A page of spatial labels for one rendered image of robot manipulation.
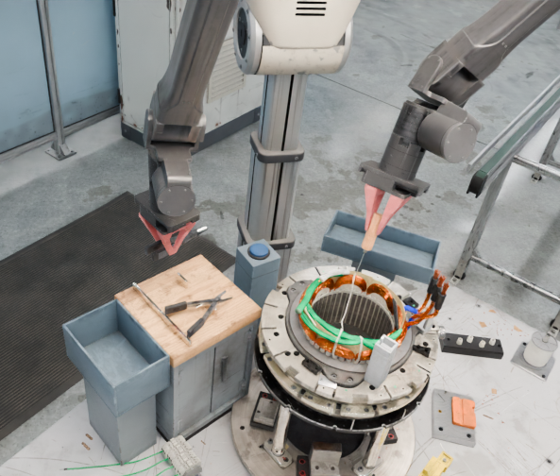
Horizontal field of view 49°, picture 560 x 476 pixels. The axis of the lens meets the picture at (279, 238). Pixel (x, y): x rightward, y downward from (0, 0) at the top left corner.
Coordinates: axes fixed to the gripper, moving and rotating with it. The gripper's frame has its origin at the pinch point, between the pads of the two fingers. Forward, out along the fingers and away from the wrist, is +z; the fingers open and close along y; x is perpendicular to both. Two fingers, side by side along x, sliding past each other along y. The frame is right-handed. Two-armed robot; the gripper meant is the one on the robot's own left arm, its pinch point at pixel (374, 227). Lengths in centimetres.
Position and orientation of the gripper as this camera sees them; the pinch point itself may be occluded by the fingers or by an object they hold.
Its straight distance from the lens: 96.8
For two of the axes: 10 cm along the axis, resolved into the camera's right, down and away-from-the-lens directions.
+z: -3.2, 8.9, 3.2
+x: 4.1, -1.8, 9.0
